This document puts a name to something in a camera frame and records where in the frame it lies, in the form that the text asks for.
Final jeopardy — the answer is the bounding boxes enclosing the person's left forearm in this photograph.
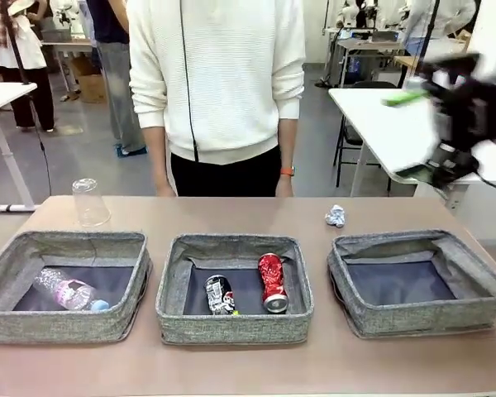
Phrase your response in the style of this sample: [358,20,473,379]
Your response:
[279,117,298,169]

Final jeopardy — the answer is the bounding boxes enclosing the wooden top table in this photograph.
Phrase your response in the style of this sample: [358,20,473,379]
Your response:
[394,55,423,70]

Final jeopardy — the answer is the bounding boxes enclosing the crumpled white paper ball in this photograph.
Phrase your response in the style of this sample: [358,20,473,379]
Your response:
[325,203,347,228]

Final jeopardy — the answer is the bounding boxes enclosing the grey fabric basket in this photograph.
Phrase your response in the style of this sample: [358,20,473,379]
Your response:
[155,233,315,345]
[0,230,154,344]
[327,229,496,340]

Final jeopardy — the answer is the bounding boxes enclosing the person's right forearm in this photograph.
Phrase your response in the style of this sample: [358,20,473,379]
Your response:
[142,126,170,187]

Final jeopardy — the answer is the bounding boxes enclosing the crushed black drink can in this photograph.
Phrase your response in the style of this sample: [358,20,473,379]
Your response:
[204,275,237,316]

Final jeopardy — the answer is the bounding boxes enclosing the small cardboard box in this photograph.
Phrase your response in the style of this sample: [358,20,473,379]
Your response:
[69,55,94,75]

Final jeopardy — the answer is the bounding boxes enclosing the large cardboard box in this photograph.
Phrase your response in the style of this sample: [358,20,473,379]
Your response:
[79,73,108,103]

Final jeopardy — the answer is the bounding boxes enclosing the person's left hand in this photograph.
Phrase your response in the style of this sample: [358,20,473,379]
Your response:
[274,175,294,198]

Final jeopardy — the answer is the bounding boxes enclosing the thin black hanging cable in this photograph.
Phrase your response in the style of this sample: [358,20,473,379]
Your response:
[180,0,200,162]

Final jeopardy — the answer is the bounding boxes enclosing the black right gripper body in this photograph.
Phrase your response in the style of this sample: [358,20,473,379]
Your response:
[423,52,496,187]

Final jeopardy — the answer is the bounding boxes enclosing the black trousers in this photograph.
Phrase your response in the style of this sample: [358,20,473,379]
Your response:
[169,144,283,198]

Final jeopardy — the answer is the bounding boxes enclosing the clear plastic bottle blue cap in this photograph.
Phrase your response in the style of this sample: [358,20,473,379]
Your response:
[33,267,111,312]

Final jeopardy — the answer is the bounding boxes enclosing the crushed red drink can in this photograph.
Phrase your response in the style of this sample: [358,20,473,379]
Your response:
[258,253,290,313]

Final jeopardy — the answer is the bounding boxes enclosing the green edged background table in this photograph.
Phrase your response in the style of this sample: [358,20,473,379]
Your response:
[336,35,406,86]

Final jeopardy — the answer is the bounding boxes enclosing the clear plastic cup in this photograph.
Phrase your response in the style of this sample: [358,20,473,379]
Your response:
[71,176,112,227]

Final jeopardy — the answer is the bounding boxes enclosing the bystander in light blue shirt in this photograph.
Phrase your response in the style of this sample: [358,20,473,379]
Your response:
[400,0,476,53]

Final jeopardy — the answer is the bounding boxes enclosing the white table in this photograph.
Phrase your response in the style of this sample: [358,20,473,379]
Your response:
[0,80,38,213]
[328,86,496,208]

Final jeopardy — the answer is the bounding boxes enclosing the bystander in plaid shirt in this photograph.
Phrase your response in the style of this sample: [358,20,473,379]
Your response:
[0,0,57,132]

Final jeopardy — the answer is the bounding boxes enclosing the white knit sweater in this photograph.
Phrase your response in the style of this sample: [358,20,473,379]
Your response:
[128,0,307,166]

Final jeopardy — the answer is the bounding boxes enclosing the wooden background desk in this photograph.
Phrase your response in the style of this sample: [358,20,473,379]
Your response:
[40,34,94,90]

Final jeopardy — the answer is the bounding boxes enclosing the bystander in grey trousers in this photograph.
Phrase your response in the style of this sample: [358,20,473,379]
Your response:
[84,0,150,154]

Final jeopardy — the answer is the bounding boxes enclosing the black stand pole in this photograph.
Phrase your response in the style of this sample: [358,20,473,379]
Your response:
[419,0,441,67]
[2,0,53,195]

